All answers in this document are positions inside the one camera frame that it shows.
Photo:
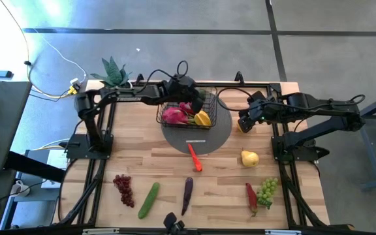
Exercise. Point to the black side table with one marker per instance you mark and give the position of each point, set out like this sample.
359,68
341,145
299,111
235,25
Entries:
2,124

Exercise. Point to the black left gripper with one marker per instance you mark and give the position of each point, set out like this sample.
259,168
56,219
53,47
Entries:
181,89

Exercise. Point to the dark red chili pepper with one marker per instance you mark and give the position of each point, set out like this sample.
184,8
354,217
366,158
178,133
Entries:
251,197

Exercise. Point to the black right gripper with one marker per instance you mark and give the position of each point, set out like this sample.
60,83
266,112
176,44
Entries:
261,106

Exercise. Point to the round grey woven placemat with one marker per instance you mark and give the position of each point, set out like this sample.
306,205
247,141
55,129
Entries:
207,143

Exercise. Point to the red grape bunch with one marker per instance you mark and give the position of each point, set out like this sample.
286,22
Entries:
124,189

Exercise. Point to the dark green avocado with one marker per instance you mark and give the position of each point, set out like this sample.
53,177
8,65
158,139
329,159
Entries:
202,94

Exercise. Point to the green plant in white pot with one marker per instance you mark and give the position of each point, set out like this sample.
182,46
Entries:
113,73

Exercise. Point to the black metal table frame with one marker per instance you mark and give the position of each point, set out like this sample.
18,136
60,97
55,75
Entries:
273,86

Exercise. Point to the green grape bunch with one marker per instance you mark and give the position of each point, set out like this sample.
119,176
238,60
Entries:
266,192

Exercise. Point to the white and yellow power strip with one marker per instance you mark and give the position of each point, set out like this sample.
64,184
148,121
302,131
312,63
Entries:
74,83

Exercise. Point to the small pink dragon fruit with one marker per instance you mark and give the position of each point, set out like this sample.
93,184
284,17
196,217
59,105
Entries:
186,107

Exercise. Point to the large pink dragon fruit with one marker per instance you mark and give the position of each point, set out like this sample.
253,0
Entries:
175,115

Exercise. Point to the white box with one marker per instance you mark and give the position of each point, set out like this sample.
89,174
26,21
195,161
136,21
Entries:
57,161

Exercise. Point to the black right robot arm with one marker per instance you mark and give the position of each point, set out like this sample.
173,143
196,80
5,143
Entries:
322,107

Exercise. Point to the yellow pear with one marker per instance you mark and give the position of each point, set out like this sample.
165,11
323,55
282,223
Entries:
250,159

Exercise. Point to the orange carrot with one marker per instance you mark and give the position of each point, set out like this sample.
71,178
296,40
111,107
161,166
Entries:
195,158

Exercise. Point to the purple eggplant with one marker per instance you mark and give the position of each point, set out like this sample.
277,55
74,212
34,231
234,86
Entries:
188,192

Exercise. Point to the green cucumber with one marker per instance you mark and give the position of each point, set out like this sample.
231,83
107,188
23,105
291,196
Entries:
149,200

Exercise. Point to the black frame clamp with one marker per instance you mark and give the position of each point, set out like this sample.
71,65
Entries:
239,77
139,80

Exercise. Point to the white mug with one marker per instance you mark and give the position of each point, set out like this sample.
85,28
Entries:
20,189

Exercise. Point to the yellow starfruit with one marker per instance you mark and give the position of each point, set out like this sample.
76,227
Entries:
202,119

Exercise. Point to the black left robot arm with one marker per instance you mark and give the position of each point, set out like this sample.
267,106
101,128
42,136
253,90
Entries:
126,94

